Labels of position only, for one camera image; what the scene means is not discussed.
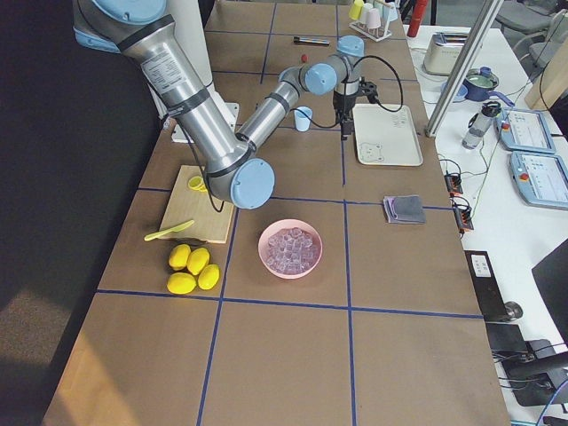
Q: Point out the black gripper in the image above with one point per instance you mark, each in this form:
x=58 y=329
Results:
x=343 y=105

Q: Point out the steel muddler black tip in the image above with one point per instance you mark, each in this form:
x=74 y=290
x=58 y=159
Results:
x=304 y=40

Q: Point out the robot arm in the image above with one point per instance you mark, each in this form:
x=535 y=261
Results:
x=166 y=39

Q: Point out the light blue plastic cup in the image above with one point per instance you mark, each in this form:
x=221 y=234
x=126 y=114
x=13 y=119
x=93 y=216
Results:
x=303 y=118

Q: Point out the white cup rack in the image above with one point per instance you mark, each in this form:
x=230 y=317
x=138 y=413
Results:
x=389 y=13

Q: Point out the white cup on rack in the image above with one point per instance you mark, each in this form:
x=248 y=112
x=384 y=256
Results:
x=372 y=18

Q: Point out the yellow cup on rack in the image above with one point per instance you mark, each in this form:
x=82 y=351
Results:
x=356 y=9

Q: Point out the pink bowl of ice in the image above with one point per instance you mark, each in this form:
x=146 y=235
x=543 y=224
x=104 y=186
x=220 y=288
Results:
x=290 y=248

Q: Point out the cream bear tray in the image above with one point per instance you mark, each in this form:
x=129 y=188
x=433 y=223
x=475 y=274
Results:
x=385 y=138

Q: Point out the grey folded cloth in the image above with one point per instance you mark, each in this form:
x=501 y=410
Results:
x=404 y=209

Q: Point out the blue bowl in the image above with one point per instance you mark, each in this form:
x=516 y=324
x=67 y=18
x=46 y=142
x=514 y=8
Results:
x=461 y=94

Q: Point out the clear water bottle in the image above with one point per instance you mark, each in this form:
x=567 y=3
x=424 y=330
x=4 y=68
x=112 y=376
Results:
x=480 y=123

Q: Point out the blue saucepan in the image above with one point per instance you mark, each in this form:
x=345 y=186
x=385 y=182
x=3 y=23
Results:
x=481 y=84

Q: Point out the red bottle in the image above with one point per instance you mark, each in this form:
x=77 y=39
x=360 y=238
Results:
x=419 y=9

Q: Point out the lemon slices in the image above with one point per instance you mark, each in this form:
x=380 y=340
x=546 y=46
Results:
x=197 y=184

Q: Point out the wooden cutting board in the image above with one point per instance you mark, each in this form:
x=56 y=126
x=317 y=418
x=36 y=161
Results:
x=185 y=204

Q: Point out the yellow plastic knife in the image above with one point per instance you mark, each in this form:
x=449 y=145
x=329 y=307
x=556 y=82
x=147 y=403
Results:
x=174 y=229

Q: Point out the yellow lemon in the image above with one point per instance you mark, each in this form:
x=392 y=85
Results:
x=197 y=261
x=209 y=277
x=181 y=283
x=178 y=257

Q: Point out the aluminium frame post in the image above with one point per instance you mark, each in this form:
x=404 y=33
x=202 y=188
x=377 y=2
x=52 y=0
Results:
x=463 y=64

